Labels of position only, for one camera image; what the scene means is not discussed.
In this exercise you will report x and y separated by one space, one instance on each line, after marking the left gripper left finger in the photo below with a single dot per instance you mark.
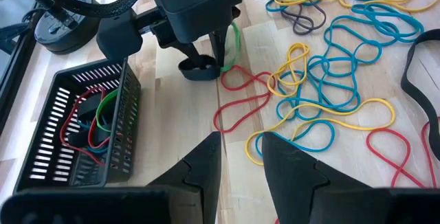
206 169

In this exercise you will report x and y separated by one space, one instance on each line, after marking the dark purple rubber band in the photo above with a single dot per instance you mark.
302 31

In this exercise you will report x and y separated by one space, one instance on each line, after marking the black slotted plastic bin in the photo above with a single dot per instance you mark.
113 177

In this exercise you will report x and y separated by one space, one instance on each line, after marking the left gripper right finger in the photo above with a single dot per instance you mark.
292 176

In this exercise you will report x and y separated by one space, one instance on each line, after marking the long wide black rubber band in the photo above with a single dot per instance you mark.
412 90

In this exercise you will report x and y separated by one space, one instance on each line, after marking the black desk lamp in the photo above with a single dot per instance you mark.
65 28

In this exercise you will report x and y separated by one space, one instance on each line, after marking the green rubber band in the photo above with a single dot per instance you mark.
98 114
237 45

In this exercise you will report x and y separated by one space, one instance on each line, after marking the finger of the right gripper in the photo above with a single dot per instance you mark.
187 51
219 48

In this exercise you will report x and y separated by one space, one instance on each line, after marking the black aluminium table frame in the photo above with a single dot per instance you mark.
13 76

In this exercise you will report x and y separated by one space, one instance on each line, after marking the short wide black rubber band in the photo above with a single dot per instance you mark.
89 109
199 75

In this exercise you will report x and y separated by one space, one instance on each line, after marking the red rubber band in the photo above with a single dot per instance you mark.
215 119
426 148
369 145

